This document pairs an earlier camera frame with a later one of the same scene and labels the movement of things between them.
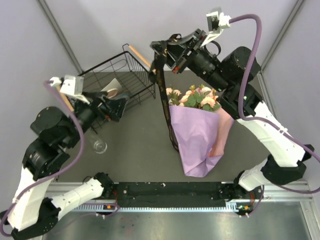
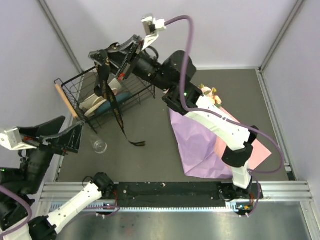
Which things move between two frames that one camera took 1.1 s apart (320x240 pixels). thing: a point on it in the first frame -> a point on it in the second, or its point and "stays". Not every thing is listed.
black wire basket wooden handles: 127,73 stays
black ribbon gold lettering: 160,48 -> 103,82
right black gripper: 177,50 -> 122,59
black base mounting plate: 176,194 stays
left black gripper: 115,107 -> 50,130
